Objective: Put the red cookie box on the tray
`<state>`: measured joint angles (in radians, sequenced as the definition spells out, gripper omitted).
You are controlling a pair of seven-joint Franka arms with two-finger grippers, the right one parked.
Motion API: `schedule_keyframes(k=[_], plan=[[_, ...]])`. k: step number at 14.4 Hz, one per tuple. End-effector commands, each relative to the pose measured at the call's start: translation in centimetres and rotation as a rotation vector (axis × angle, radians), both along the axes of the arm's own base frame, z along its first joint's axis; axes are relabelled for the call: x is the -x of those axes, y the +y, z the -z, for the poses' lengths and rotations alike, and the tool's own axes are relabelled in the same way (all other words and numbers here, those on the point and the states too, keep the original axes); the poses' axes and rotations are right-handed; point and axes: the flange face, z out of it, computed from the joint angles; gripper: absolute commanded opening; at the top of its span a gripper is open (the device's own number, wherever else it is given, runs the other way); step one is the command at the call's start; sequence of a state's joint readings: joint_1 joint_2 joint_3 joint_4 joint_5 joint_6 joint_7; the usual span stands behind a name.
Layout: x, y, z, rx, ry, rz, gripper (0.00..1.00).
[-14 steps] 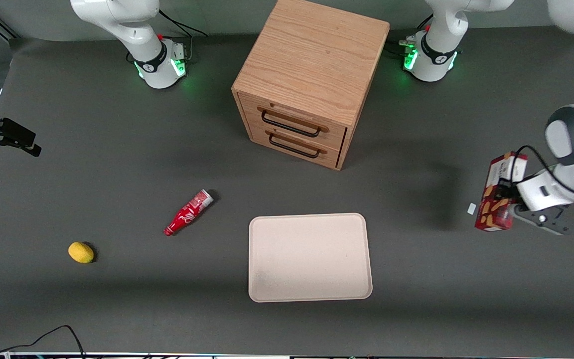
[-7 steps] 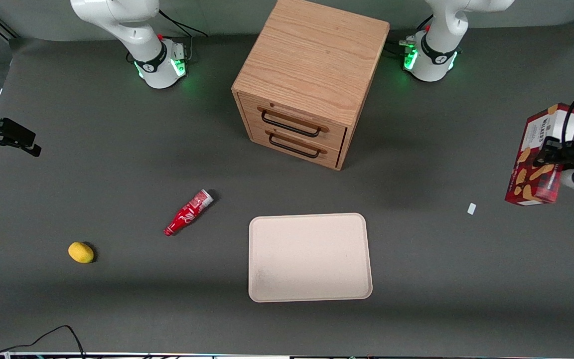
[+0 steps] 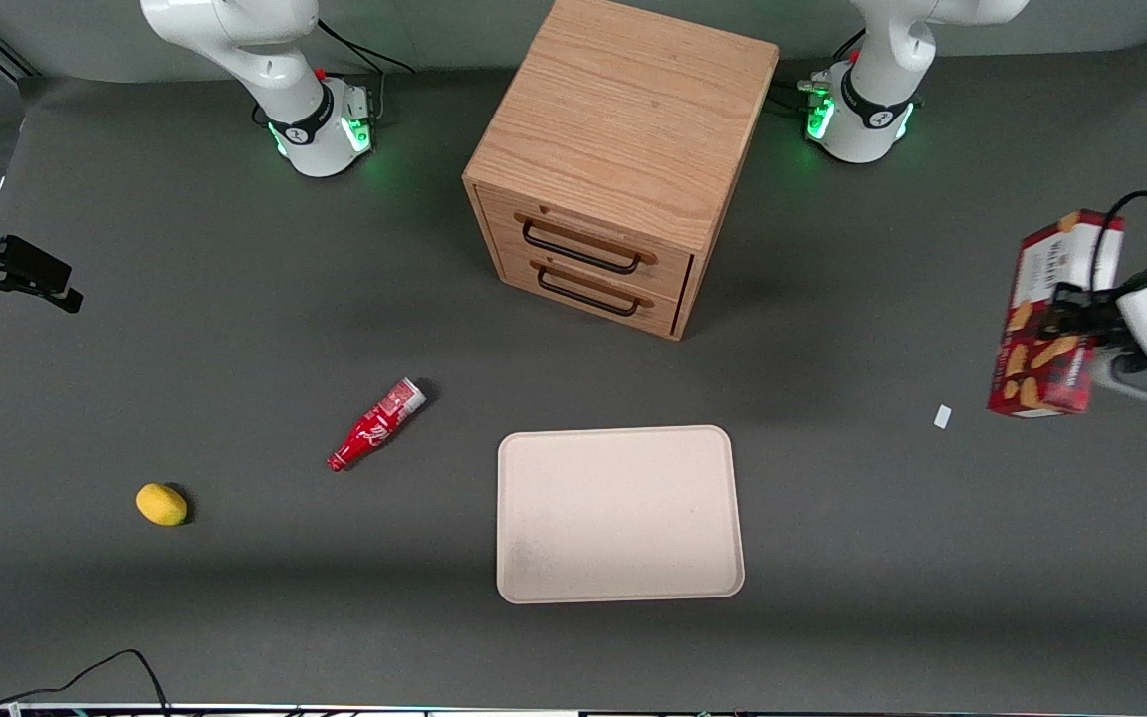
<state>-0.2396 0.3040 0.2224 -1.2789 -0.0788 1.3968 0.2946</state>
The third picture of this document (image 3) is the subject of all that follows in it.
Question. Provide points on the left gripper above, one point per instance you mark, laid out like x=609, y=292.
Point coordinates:
x=1094, y=315

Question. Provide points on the red cookie box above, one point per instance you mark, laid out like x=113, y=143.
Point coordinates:
x=1043, y=259

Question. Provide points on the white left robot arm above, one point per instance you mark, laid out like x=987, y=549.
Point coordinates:
x=870, y=96

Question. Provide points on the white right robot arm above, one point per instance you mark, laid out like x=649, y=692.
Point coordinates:
x=307, y=123

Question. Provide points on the beige plastic tray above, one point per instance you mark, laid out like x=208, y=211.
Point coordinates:
x=617, y=514

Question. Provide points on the small white paper scrap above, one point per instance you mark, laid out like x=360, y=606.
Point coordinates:
x=942, y=416

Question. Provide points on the yellow lemon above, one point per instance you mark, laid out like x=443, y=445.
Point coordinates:
x=161, y=504

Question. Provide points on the red cola bottle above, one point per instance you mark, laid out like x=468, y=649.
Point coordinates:
x=378, y=424

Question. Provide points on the wooden drawer cabinet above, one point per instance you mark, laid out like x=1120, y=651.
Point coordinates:
x=623, y=139

